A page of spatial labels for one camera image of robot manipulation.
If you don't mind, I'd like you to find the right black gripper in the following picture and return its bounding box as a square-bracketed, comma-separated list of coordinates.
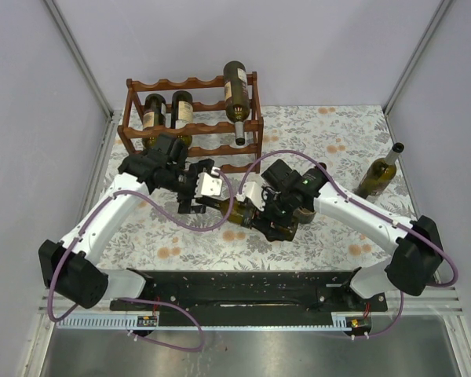
[250, 187, 295, 243]

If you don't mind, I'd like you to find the wine bottle brown label front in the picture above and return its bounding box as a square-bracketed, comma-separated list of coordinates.
[290, 162, 329, 225]

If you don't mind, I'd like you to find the wine bottle brown label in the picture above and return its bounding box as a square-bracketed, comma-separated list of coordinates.
[223, 60, 250, 146]
[290, 162, 329, 225]

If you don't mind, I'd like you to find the brown wooden wine rack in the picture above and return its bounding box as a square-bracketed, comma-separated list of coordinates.
[117, 71, 264, 174]

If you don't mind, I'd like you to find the green wine bottle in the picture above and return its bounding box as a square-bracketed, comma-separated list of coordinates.
[142, 93, 166, 130]

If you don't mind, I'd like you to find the wine bottle brown label back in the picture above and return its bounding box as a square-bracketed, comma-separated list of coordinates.
[223, 60, 250, 146]

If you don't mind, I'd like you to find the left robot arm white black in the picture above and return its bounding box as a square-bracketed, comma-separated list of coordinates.
[38, 134, 222, 310]

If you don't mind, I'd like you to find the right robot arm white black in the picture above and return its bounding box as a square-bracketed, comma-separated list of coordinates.
[261, 159, 443, 311]

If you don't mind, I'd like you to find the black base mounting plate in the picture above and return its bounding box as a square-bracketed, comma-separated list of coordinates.
[137, 271, 388, 313]

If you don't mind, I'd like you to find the floral patterned table mat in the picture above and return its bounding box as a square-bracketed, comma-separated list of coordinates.
[99, 105, 393, 270]

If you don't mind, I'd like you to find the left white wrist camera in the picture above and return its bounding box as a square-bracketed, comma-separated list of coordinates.
[194, 167, 223, 198]

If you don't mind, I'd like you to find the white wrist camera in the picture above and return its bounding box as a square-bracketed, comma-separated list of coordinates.
[194, 167, 223, 198]
[235, 181, 265, 211]

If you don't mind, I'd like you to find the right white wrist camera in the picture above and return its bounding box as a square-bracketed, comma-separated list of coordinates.
[235, 181, 265, 211]

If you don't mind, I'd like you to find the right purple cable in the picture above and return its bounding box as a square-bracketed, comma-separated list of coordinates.
[236, 150, 458, 341]

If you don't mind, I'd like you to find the white slotted cable duct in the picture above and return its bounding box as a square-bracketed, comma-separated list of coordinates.
[58, 308, 371, 331]

